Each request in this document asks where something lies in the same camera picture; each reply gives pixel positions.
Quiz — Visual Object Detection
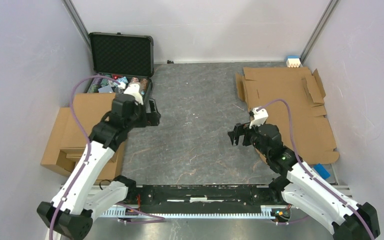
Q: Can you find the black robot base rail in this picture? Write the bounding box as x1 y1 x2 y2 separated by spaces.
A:
121 184 288 214

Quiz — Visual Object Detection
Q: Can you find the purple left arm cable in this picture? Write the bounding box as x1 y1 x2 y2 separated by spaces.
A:
48 75 166 240

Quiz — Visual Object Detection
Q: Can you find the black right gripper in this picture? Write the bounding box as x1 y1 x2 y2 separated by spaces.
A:
227 118 270 158

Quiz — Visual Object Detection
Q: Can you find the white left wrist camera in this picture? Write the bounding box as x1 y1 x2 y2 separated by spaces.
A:
117 82 144 105

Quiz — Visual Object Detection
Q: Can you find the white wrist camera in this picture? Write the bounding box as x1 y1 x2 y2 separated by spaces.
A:
249 106 269 129
117 82 144 105

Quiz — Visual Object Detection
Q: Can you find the black poker chip case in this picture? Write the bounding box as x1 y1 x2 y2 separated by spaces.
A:
88 32 155 105

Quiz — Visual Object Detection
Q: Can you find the blue green striped block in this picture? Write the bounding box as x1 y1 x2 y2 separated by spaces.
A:
312 163 331 180

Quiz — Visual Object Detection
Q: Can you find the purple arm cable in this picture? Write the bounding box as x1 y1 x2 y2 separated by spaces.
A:
48 75 166 240
256 98 373 240

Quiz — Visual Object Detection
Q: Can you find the lower flat cardboard sheet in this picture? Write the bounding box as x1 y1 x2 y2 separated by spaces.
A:
235 67 340 165

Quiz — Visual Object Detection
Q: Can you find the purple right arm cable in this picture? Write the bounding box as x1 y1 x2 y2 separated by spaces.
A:
256 98 373 240

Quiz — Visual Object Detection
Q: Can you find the white blue toy block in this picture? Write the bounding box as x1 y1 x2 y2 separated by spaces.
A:
285 55 302 68

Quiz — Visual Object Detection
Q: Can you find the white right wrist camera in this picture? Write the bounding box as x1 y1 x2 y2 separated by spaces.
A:
249 106 269 129

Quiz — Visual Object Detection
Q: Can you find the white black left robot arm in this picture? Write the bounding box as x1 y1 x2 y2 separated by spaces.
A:
36 93 161 240

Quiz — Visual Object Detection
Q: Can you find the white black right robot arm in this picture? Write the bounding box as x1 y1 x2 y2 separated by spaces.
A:
227 122 381 240

